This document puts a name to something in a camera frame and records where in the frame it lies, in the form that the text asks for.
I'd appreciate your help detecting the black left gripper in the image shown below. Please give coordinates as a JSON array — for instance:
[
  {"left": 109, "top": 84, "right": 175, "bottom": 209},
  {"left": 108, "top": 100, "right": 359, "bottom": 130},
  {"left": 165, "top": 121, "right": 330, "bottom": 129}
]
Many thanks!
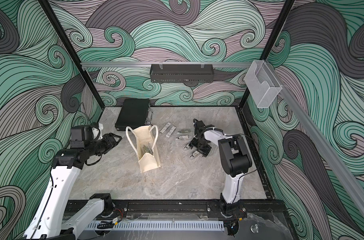
[{"left": 85, "top": 132, "right": 122, "bottom": 158}]

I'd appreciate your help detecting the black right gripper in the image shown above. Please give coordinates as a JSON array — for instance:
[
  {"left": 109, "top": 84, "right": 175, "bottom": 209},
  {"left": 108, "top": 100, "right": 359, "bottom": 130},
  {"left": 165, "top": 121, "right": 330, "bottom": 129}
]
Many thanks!
[{"left": 188, "top": 137, "right": 210, "bottom": 157}]

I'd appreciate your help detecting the cream canvas tote bag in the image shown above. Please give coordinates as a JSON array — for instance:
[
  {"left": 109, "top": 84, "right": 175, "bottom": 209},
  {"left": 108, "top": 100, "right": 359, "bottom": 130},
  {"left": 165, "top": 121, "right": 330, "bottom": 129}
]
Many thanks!
[{"left": 126, "top": 125, "right": 161, "bottom": 173}]

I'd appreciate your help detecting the clear compass set green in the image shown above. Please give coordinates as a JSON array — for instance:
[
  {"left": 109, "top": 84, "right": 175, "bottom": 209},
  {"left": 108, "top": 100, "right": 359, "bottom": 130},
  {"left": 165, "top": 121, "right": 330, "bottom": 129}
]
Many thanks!
[{"left": 142, "top": 145, "right": 154, "bottom": 155}]

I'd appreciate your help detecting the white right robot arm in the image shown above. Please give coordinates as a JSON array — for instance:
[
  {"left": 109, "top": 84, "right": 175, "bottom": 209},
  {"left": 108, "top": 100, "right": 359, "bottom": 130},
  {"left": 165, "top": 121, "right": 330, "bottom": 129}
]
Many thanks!
[{"left": 186, "top": 119, "right": 253, "bottom": 216}]

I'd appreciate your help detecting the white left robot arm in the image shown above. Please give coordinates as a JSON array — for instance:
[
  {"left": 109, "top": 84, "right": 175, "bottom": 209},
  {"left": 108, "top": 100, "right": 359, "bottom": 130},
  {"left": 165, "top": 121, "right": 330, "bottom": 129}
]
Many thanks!
[{"left": 23, "top": 133, "right": 122, "bottom": 240}]

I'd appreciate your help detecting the clear compass case near gripper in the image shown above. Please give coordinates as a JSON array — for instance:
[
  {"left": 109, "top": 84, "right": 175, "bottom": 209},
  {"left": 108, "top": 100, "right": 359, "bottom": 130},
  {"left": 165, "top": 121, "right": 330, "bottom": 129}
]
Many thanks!
[{"left": 190, "top": 151, "right": 200, "bottom": 158}]

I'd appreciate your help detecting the clear compass case white label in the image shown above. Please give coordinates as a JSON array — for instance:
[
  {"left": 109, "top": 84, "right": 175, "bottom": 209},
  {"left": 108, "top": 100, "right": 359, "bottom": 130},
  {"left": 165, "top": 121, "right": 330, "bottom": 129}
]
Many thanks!
[{"left": 175, "top": 135, "right": 191, "bottom": 141}]

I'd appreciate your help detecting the clear compass case green label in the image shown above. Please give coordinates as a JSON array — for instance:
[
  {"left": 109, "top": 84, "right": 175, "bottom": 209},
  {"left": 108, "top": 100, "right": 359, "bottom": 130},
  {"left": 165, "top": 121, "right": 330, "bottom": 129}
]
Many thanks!
[{"left": 177, "top": 129, "right": 192, "bottom": 134}]

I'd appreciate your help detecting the clear case upper left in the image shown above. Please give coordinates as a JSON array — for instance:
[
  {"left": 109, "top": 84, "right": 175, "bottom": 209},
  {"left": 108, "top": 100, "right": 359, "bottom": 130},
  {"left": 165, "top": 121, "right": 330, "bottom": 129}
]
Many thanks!
[{"left": 160, "top": 122, "right": 171, "bottom": 134}]

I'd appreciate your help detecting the black case with latches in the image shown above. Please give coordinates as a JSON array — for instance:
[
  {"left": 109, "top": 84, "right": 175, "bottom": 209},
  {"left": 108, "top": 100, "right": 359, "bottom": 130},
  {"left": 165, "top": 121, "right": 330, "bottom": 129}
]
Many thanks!
[{"left": 115, "top": 99, "right": 154, "bottom": 131}]

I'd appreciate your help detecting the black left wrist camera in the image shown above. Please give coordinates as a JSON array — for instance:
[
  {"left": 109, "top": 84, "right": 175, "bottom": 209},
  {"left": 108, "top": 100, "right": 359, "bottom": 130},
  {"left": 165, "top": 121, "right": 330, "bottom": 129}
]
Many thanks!
[{"left": 70, "top": 123, "right": 102, "bottom": 149}]

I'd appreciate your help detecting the black enclosure corner post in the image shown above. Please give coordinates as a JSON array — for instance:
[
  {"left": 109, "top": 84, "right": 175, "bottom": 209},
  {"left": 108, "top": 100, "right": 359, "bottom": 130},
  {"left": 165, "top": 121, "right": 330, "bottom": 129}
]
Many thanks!
[{"left": 239, "top": 1, "right": 295, "bottom": 110}]

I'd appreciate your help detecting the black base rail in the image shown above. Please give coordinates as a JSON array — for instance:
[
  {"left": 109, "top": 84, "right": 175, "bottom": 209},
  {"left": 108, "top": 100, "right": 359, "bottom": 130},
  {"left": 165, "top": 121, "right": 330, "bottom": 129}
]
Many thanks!
[{"left": 95, "top": 199, "right": 286, "bottom": 221}]

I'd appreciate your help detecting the white slotted cable duct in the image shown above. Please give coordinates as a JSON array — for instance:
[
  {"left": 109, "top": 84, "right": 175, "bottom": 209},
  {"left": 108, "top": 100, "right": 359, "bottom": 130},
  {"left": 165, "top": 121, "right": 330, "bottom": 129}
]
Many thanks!
[{"left": 84, "top": 220, "right": 225, "bottom": 232}]

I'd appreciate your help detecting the black wall tray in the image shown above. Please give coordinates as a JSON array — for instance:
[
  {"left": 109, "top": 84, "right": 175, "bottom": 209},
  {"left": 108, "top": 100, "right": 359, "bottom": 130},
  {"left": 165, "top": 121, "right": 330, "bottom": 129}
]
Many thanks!
[{"left": 150, "top": 65, "right": 215, "bottom": 83}]

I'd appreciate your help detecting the aluminium back rail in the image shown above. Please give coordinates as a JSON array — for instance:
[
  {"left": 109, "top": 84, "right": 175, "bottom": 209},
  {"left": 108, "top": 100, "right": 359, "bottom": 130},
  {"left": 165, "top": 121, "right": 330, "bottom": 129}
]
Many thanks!
[{"left": 81, "top": 61, "right": 252, "bottom": 69}]

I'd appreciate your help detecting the aluminium rail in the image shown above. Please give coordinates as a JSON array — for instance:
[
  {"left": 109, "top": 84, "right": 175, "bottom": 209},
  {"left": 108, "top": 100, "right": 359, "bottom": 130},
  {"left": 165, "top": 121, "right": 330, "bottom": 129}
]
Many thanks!
[
  {"left": 81, "top": 61, "right": 252, "bottom": 69},
  {"left": 266, "top": 63, "right": 364, "bottom": 217}
]

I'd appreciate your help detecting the clear acrylic wall holder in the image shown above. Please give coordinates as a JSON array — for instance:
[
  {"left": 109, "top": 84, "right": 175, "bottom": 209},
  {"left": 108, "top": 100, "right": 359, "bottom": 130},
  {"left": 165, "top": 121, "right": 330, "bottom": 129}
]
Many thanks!
[{"left": 244, "top": 60, "right": 282, "bottom": 109}]

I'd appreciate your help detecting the black left corner post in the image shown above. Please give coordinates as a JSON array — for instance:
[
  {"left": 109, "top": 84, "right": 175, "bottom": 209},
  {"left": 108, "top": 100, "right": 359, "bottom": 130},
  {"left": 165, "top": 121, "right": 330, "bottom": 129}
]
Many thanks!
[{"left": 38, "top": 0, "right": 105, "bottom": 110}]

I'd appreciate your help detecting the aluminium right rail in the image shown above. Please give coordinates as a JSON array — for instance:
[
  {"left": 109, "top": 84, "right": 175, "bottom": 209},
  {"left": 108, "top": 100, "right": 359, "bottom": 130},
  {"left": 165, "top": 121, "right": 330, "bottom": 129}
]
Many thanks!
[{"left": 266, "top": 63, "right": 364, "bottom": 217}]

